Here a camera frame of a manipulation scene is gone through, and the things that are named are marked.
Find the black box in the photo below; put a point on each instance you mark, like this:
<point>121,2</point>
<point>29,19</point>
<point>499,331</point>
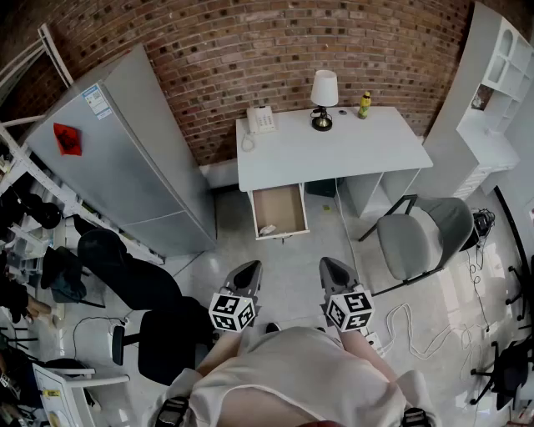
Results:
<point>321,187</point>

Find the red diamond sticker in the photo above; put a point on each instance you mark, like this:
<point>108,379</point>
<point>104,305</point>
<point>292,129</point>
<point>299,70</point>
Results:
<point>67,139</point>

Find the black chair base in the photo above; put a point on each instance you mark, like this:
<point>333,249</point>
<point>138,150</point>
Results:
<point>521,292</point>

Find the blue white label sticker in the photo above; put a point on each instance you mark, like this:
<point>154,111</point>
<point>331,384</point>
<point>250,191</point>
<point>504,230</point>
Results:
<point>97,102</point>

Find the white desk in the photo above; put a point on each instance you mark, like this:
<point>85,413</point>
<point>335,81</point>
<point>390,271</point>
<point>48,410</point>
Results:
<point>334,154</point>

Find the white tissue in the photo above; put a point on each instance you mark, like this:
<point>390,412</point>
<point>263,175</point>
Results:
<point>267,229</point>

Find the dark small chair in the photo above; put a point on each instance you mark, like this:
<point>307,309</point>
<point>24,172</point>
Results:
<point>62,279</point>

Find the black mesh office chair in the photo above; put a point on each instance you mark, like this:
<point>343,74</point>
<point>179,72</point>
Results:
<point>171,338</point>

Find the person's white shirt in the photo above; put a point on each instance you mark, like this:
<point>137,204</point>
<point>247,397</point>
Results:
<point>292,375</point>

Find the grey padded chair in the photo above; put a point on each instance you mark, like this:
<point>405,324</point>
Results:
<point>406,246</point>

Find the grey refrigerator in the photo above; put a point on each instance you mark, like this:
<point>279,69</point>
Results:
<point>125,179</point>

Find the white wall duct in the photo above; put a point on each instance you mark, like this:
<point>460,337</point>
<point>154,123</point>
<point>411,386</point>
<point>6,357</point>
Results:
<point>219,173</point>

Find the white side table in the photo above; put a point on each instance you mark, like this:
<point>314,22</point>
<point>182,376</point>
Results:
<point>75,381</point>

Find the white tall cabinet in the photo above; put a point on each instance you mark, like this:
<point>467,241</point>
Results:
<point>467,83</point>

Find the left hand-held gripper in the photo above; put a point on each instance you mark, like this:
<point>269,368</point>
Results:
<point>231,310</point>

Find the white power strip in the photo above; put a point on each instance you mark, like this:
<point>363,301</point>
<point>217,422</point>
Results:
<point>375,343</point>

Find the person's right forearm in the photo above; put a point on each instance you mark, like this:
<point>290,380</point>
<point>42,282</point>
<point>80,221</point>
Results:
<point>363,354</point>

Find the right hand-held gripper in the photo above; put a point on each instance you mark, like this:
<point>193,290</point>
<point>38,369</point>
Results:
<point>350,310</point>

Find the person's left black shoe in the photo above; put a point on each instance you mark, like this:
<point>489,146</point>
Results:
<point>272,328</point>

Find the yellow drink bottle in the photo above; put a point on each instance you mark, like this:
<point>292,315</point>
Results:
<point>364,107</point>

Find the person's left forearm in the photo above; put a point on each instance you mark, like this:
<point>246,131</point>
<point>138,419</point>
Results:
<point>217,354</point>

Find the white shade table lamp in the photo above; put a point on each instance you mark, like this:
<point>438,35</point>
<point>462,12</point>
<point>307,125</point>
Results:
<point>324,89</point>

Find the black bag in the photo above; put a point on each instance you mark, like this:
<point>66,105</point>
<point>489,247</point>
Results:
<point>41,212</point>

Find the white drawer with wooden inside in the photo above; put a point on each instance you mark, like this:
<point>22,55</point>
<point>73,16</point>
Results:
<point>277,208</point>

